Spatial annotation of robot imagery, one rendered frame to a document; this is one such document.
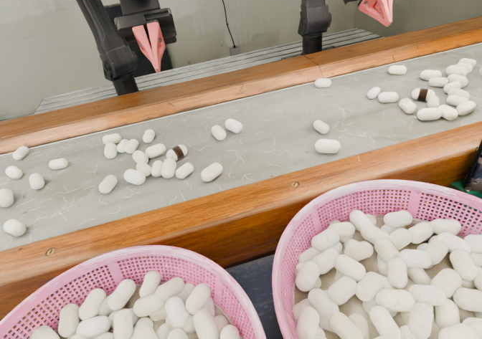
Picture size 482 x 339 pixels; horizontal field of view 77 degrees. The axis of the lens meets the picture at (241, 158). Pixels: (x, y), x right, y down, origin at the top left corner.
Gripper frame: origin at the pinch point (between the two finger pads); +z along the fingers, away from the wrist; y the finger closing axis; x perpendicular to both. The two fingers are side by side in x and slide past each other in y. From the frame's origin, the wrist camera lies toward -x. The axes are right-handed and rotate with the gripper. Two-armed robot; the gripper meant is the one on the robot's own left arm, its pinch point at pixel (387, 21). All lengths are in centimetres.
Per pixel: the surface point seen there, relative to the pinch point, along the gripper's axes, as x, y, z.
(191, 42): 162, -27, -119
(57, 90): 170, -135, -107
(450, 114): -5.9, -1.7, 22.6
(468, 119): -5.2, 1.5, 24.0
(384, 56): 11.6, 5.4, 1.7
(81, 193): -1, -62, 19
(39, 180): 1, -68, 15
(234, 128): 1.6, -35.1, 13.6
